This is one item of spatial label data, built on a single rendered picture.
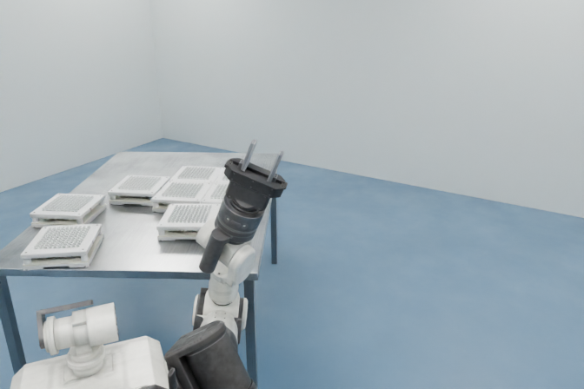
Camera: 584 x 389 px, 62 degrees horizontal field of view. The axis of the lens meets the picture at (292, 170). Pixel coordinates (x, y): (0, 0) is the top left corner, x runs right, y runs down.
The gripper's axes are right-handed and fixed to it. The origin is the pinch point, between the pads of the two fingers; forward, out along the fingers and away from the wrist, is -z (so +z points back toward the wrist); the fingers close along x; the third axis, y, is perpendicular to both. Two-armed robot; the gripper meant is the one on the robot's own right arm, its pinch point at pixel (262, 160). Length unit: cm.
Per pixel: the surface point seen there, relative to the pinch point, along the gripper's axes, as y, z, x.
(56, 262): 53, 108, 61
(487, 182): 345, 119, -192
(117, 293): 140, 213, 60
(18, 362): 44, 164, 66
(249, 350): 59, 119, -23
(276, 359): 99, 164, -44
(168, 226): 82, 94, 30
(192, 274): 59, 92, 11
